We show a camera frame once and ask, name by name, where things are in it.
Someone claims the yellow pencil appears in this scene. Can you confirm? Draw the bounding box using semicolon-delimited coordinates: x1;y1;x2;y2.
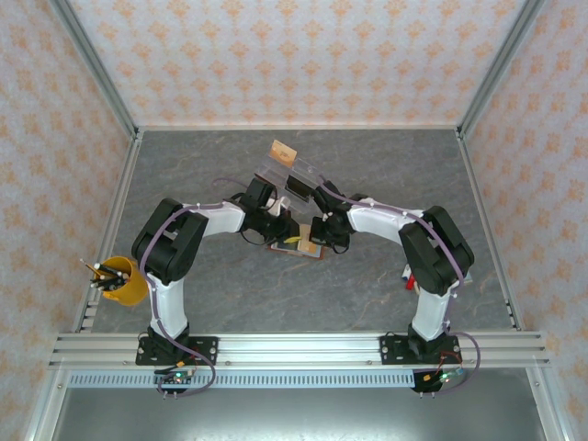
80;259;111;277

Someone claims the aluminium side rail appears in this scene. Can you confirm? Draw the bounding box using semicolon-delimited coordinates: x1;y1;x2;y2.
73;132;144;333
454;128;526;333

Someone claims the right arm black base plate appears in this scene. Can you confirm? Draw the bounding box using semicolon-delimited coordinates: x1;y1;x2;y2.
379;334;461;368

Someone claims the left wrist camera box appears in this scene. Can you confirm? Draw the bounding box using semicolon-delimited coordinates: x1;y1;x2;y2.
268;196;294;217

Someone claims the aluminium frame post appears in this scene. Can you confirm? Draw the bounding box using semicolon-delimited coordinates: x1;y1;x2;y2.
49;0;141;141
457;0;550;139

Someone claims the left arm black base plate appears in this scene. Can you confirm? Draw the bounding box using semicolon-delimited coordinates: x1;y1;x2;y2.
135;336;220;368

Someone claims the orange plastic card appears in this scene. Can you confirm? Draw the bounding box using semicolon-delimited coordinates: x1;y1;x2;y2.
268;140;299;169

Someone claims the aluminium front rail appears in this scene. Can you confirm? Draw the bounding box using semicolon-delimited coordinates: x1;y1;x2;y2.
48;333;552;369

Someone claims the brown leather card holder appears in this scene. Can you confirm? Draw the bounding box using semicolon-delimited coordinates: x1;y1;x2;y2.
268;223;325;259

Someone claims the yellow pencil cup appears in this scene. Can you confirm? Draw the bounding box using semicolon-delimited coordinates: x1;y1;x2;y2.
98;255;149;308

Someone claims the clear acrylic card stand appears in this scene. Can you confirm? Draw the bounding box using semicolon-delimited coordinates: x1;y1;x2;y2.
253;153;325;215

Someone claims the black plastic card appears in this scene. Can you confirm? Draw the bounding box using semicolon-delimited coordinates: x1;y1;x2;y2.
284;175;311;199

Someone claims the slotted grey cable duct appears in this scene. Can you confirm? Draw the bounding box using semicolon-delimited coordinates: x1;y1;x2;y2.
67;372;417;390

